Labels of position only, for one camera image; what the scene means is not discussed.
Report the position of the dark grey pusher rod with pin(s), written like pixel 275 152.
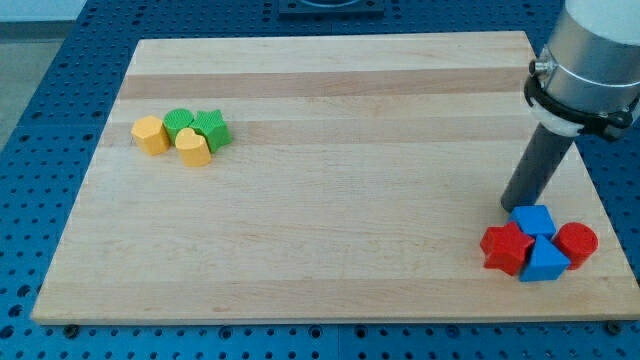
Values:
pixel 541 158

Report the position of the blue triangle block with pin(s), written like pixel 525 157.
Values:
pixel 546 262

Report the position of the wooden board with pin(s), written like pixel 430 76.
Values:
pixel 362 175

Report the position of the yellow heart block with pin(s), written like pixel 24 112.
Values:
pixel 192 148

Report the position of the green star block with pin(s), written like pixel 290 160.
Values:
pixel 211 125

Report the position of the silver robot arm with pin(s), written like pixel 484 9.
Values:
pixel 586 78

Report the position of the red star block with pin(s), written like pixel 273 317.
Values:
pixel 506 248

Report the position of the yellow hexagon block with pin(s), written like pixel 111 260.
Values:
pixel 150 135

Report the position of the red circle block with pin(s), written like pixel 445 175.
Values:
pixel 577 241

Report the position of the green circle block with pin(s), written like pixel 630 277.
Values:
pixel 175 120

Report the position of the blue cube block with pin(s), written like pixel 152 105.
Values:
pixel 534 220

